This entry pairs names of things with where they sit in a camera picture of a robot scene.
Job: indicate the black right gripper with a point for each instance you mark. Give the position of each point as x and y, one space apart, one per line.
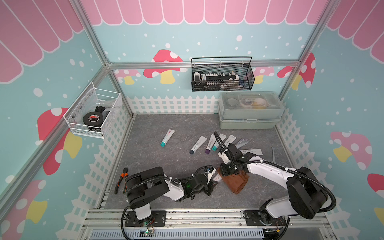
222 167

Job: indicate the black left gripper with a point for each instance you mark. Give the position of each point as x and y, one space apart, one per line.
210 187

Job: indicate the silver purple Protetix toothpaste tube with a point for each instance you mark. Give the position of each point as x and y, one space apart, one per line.
242 142

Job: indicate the brown cloth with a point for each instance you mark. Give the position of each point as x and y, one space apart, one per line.
235 183

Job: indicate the white R&O purple cap tube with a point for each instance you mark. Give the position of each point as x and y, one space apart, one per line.
211 143

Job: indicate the white dark cap toothpaste tube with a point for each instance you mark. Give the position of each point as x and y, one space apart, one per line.
196 146

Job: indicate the white pink cap toothpaste tube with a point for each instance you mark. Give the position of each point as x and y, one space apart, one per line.
217 178

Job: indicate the white R&O tube red scribble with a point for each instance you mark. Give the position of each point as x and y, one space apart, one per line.
230 139

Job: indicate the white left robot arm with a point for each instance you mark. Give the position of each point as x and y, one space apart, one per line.
143 188

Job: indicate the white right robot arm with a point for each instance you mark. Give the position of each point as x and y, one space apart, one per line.
306 195

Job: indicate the small silver wrench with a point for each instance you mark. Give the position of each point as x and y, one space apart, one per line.
273 155

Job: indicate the green plastic storage box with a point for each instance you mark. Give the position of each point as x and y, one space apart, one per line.
249 111

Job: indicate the orange black pliers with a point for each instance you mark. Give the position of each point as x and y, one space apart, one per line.
124 175

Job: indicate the black tape roll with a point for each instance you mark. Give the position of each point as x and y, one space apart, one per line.
93 119

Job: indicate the black wire mesh basket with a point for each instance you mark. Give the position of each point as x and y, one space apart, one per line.
219 74

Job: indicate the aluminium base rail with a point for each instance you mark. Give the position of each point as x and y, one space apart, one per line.
203 224

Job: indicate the white wire basket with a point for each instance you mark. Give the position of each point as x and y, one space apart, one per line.
92 99

